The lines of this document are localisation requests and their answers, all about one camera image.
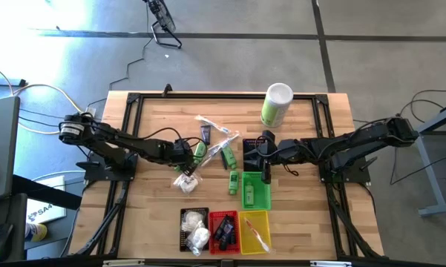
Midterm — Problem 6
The grey laptop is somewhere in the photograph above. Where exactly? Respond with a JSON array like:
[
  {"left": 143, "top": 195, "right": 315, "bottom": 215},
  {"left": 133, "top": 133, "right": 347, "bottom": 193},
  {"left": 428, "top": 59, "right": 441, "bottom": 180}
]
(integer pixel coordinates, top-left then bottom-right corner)
[{"left": 0, "top": 95, "right": 22, "bottom": 203}]

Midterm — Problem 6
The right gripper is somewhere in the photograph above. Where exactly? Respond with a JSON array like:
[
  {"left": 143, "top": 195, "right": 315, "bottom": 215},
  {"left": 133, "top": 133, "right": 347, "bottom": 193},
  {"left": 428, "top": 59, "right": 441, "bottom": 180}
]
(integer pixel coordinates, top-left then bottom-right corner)
[{"left": 255, "top": 139, "right": 296, "bottom": 185}]

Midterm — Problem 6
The black floor fan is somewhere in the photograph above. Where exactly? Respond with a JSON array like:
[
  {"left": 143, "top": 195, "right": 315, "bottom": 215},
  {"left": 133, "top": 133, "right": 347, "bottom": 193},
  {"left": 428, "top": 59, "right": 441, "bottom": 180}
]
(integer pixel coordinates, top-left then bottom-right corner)
[{"left": 142, "top": 0, "right": 183, "bottom": 50}]

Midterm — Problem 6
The yellow blue container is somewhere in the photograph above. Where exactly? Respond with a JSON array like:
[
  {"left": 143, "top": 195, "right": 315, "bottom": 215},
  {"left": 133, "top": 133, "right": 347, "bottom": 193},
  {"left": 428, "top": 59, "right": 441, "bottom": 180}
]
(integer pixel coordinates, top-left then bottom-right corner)
[{"left": 24, "top": 222, "right": 48, "bottom": 243}]

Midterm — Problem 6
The clear vanity pack bag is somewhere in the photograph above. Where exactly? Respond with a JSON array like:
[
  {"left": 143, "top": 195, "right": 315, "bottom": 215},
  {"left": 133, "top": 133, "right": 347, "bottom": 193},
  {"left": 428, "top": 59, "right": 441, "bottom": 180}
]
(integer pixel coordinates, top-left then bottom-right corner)
[{"left": 172, "top": 172, "right": 203, "bottom": 196}]

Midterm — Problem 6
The clear bag of cotton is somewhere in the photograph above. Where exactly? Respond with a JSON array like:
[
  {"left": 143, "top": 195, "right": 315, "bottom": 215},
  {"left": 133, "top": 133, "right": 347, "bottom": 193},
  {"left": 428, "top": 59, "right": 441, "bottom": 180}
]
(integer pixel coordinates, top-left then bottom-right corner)
[
  {"left": 187, "top": 226, "right": 212, "bottom": 257},
  {"left": 180, "top": 210, "right": 206, "bottom": 233}
]

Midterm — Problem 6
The black aluminium rig frame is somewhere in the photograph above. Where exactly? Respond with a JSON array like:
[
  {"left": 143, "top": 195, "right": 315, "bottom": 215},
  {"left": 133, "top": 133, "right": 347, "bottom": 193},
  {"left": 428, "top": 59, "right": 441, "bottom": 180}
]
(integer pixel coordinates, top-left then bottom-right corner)
[{"left": 68, "top": 91, "right": 385, "bottom": 260}]

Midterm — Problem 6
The green white wipes canister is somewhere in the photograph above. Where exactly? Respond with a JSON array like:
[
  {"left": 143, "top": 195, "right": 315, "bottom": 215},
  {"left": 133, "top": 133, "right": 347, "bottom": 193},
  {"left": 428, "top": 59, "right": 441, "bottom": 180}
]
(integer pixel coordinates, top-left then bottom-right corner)
[{"left": 260, "top": 82, "right": 295, "bottom": 129}]

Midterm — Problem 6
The black computer mouse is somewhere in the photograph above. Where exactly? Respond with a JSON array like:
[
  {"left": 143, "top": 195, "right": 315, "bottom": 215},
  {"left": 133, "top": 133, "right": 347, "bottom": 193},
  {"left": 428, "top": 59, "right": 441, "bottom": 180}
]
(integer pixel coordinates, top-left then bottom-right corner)
[{"left": 0, "top": 222, "right": 15, "bottom": 263}]

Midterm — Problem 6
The cream floor cable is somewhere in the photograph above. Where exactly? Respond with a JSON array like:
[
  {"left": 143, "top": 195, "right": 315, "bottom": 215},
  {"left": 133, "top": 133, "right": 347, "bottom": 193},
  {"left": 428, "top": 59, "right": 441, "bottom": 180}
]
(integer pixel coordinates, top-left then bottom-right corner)
[{"left": 0, "top": 61, "right": 85, "bottom": 136}]

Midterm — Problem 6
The yellow slotted plastic basket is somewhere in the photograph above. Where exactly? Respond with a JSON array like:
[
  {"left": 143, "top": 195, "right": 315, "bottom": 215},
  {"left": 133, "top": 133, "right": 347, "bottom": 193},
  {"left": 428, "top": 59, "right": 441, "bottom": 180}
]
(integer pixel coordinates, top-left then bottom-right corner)
[{"left": 238, "top": 209, "right": 272, "bottom": 256}]

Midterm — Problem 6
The dark grey toiletry tube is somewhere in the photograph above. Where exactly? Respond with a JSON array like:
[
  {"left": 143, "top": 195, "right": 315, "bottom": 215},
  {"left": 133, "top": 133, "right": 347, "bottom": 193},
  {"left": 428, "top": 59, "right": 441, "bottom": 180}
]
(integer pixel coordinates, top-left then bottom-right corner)
[
  {"left": 220, "top": 217, "right": 235, "bottom": 237},
  {"left": 213, "top": 222, "right": 231, "bottom": 251}
]

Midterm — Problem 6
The red white toothbrush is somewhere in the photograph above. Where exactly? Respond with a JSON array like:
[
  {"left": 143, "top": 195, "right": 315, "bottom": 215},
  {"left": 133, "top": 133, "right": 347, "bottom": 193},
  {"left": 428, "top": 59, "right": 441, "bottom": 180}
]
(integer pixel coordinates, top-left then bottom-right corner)
[{"left": 243, "top": 217, "right": 274, "bottom": 255}]

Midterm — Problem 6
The dark blue DSC tube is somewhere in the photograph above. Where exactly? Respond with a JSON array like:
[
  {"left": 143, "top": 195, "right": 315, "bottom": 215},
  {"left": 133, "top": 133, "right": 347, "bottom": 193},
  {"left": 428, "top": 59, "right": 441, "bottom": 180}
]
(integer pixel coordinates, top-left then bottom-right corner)
[{"left": 200, "top": 124, "right": 212, "bottom": 146}]

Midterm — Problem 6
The wrapped blue white toothbrush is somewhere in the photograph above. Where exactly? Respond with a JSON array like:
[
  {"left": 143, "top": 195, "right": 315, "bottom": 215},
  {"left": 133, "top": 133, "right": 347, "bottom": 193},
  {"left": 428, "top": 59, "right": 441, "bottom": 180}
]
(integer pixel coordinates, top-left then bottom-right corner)
[
  {"left": 203, "top": 139, "right": 242, "bottom": 165},
  {"left": 203, "top": 131, "right": 241, "bottom": 156},
  {"left": 194, "top": 114, "right": 233, "bottom": 135}
]

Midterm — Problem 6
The red slotted plastic basket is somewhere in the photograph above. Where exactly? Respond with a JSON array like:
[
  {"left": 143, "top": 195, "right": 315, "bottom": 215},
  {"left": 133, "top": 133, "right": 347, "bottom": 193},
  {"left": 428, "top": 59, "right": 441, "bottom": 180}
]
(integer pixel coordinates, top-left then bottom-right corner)
[{"left": 208, "top": 210, "right": 241, "bottom": 256}]

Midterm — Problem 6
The black slotted plastic basket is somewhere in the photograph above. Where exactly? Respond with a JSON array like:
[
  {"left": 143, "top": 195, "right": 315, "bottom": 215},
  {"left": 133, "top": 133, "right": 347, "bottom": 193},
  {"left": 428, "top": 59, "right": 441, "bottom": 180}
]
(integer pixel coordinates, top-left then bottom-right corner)
[
  {"left": 242, "top": 138, "right": 270, "bottom": 174},
  {"left": 179, "top": 206, "right": 211, "bottom": 253}
]

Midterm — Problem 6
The green slotted plastic basket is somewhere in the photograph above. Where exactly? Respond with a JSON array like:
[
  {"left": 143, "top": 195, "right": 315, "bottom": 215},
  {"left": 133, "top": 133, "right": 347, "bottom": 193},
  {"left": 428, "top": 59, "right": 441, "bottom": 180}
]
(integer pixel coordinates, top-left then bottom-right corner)
[{"left": 240, "top": 171, "right": 272, "bottom": 211}]

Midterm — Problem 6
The blue steel frame workbench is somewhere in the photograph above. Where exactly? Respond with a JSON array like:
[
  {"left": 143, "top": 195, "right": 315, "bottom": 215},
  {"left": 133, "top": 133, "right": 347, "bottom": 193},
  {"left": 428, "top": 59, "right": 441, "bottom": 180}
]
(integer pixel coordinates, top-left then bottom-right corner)
[{"left": 415, "top": 102, "right": 446, "bottom": 218}]

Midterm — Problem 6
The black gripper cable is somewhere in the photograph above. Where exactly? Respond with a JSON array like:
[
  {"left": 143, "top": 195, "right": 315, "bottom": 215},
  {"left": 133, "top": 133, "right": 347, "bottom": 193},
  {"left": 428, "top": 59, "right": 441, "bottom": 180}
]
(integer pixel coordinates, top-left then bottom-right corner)
[{"left": 139, "top": 126, "right": 209, "bottom": 149}]

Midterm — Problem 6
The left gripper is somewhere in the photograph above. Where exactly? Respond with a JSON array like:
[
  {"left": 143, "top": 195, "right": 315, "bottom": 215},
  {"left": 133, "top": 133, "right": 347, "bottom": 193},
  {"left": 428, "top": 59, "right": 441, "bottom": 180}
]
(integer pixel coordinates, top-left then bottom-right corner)
[{"left": 162, "top": 139, "right": 197, "bottom": 178}]

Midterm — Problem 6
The white printed box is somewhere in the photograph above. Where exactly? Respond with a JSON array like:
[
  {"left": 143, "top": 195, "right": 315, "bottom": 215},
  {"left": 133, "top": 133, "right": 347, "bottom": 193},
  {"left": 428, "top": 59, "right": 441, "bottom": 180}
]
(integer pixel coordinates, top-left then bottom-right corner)
[{"left": 24, "top": 175, "right": 68, "bottom": 225}]

